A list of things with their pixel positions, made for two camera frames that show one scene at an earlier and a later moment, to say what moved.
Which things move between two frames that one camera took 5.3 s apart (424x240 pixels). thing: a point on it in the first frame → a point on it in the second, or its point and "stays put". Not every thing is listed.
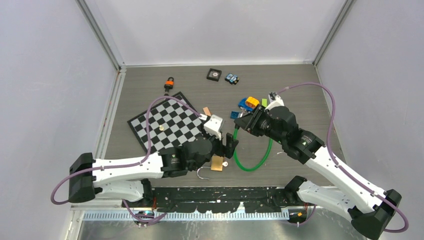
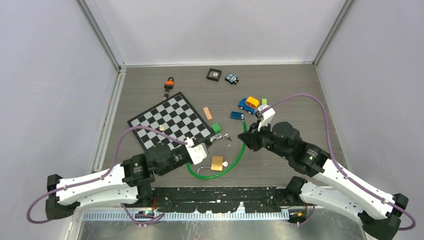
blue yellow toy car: (249, 103) stays put
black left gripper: (226, 150) → (199, 140)
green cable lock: (234, 136) → (187, 165)
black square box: (214, 74) stays put
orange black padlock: (169, 84) stays put
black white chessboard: (171, 124) stays put
